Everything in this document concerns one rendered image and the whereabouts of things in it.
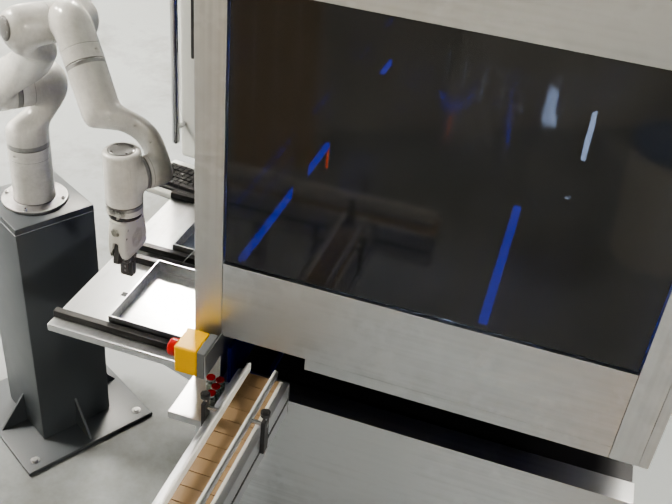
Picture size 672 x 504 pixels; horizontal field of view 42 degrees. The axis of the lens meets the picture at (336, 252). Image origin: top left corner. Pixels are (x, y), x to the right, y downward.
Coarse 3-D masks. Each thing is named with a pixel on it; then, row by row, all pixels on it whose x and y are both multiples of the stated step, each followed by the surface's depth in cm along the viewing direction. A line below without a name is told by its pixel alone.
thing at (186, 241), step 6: (192, 222) 249; (192, 228) 249; (186, 234) 246; (192, 234) 250; (180, 240) 243; (186, 240) 247; (192, 240) 248; (174, 246) 240; (180, 246) 239; (186, 246) 245; (192, 246) 245; (186, 252) 239
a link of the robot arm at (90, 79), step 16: (80, 64) 191; (96, 64) 192; (80, 80) 192; (96, 80) 192; (80, 96) 192; (96, 96) 191; (112, 96) 194; (80, 112) 194; (96, 112) 192; (112, 112) 193; (128, 112) 194; (112, 128) 197; (128, 128) 197; (144, 128) 196; (144, 144) 199; (160, 144) 197; (160, 160) 197; (160, 176) 197
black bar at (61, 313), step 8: (56, 312) 214; (64, 312) 214; (72, 312) 214; (72, 320) 214; (80, 320) 213; (88, 320) 213; (96, 320) 213; (96, 328) 213; (104, 328) 212; (112, 328) 211; (120, 328) 211; (128, 328) 211; (128, 336) 211; (136, 336) 210; (144, 336) 210; (152, 336) 210; (152, 344) 210; (160, 344) 209
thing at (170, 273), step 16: (160, 272) 234; (176, 272) 233; (192, 272) 231; (144, 288) 228; (160, 288) 228; (176, 288) 229; (192, 288) 229; (128, 304) 221; (144, 304) 222; (160, 304) 223; (176, 304) 223; (192, 304) 224; (112, 320) 213; (128, 320) 212; (144, 320) 217; (160, 320) 218; (176, 320) 218; (192, 320) 219; (160, 336) 210; (176, 336) 209
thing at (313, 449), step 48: (288, 432) 204; (336, 432) 199; (384, 432) 195; (432, 432) 195; (288, 480) 213; (336, 480) 208; (384, 480) 203; (432, 480) 198; (480, 480) 193; (528, 480) 189; (576, 480) 187
